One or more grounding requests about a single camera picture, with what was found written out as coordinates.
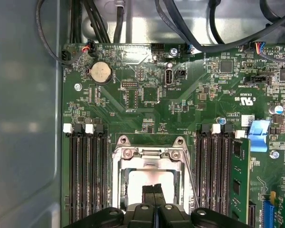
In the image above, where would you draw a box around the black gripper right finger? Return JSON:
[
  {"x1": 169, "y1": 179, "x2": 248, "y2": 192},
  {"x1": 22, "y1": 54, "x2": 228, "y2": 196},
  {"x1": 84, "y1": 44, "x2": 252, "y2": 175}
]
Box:
[{"x1": 154, "y1": 183, "x2": 249, "y2": 228}]

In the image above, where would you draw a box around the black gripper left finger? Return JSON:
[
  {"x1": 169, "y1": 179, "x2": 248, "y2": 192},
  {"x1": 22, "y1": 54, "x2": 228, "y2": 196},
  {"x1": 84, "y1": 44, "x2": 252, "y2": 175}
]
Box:
[{"x1": 63, "y1": 184, "x2": 157, "y2": 228}]

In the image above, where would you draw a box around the silver square CPU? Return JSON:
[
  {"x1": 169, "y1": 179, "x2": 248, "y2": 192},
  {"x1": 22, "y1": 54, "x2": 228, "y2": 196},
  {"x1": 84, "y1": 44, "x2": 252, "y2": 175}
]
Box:
[{"x1": 127, "y1": 170, "x2": 178, "y2": 206}]

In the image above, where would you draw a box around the metal socket cover frame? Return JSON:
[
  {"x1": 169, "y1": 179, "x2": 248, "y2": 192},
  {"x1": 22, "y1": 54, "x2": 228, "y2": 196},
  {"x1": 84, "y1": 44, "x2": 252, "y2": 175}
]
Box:
[{"x1": 117, "y1": 147, "x2": 185, "y2": 209}]

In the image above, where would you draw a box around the thin wire locking lever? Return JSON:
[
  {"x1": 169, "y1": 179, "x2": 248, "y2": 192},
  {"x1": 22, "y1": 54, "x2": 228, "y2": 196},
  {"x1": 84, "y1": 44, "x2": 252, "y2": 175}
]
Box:
[{"x1": 181, "y1": 144, "x2": 200, "y2": 209}]

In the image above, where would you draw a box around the RAM slot with black clip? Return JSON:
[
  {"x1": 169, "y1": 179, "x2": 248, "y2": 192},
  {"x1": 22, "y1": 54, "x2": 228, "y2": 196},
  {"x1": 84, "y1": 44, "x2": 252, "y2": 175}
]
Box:
[
  {"x1": 95, "y1": 123, "x2": 109, "y2": 225},
  {"x1": 73, "y1": 123, "x2": 86, "y2": 225},
  {"x1": 218, "y1": 123, "x2": 234, "y2": 217},
  {"x1": 195, "y1": 123, "x2": 211, "y2": 216}
]

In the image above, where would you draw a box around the RAM slot with white clip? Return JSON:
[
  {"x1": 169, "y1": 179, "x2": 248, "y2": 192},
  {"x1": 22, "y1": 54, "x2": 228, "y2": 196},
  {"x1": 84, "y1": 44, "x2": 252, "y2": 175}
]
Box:
[
  {"x1": 85, "y1": 123, "x2": 97, "y2": 225},
  {"x1": 208, "y1": 123, "x2": 221, "y2": 216},
  {"x1": 63, "y1": 123, "x2": 76, "y2": 225}
]

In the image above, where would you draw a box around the CPU socket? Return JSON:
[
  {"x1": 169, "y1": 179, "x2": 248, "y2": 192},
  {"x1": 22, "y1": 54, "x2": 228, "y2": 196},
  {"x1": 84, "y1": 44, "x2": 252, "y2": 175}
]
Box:
[{"x1": 111, "y1": 134, "x2": 196, "y2": 214}]

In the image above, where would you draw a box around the black expansion slot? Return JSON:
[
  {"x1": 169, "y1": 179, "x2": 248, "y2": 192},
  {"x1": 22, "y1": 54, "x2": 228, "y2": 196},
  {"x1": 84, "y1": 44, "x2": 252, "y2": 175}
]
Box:
[{"x1": 247, "y1": 200, "x2": 257, "y2": 228}]

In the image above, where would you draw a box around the blue expansion slot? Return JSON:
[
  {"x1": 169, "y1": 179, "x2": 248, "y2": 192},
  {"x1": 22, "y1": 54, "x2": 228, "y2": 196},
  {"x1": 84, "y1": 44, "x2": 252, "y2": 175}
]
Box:
[{"x1": 262, "y1": 191, "x2": 276, "y2": 228}]

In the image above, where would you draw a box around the green RAM stick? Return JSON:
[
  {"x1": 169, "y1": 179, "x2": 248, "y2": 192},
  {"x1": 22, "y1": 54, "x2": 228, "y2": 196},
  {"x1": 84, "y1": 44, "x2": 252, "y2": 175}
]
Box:
[{"x1": 229, "y1": 137, "x2": 252, "y2": 226}]

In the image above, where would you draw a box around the green motherboard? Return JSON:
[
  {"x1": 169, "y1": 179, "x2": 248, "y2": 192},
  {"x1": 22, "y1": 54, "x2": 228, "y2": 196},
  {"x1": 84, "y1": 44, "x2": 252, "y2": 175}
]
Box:
[{"x1": 61, "y1": 42, "x2": 285, "y2": 228}]

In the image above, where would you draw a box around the blue plastic connector clip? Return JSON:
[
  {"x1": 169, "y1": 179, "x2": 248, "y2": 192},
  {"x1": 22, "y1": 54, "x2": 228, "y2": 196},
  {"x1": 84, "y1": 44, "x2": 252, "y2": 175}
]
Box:
[{"x1": 248, "y1": 120, "x2": 272, "y2": 153}]

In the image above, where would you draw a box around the internal USB port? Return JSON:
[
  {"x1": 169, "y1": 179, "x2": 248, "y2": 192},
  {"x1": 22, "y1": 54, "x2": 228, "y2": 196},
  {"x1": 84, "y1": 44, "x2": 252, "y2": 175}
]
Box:
[{"x1": 164, "y1": 68, "x2": 174, "y2": 86}]

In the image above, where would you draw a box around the silver coin battery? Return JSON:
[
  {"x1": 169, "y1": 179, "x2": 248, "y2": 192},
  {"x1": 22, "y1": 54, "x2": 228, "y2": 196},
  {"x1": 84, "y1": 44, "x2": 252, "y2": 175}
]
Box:
[{"x1": 86, "y1": 61, "x2": 114, "y2": 86}]

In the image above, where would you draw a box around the teal-topped capacitor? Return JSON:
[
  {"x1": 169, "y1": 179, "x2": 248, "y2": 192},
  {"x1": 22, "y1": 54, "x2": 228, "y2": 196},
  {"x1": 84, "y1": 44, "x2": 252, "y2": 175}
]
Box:
[{"x1": 268, "y1": 105, "x2": 284, "y2": 117}]

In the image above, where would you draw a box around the black open PC case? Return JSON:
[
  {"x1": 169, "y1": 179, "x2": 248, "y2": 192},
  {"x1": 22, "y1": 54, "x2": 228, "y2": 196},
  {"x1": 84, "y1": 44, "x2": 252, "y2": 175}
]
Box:
[{"x1": 0, "y1": 0, "x2": 285, "y2": 228}]

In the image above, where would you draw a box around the thick black cable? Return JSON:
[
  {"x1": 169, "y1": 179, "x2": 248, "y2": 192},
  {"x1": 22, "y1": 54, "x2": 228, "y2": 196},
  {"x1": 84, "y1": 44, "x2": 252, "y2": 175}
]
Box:
[{"x1": 154, "y1": 0, "x2": 285, "y2": 53}]

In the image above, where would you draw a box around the thin black cable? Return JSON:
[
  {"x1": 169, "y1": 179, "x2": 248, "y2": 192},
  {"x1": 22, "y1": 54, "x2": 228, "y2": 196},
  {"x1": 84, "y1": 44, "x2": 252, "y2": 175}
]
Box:
[{"x1": 35, "y1": 0, "x2": 72, "y2": 65}]

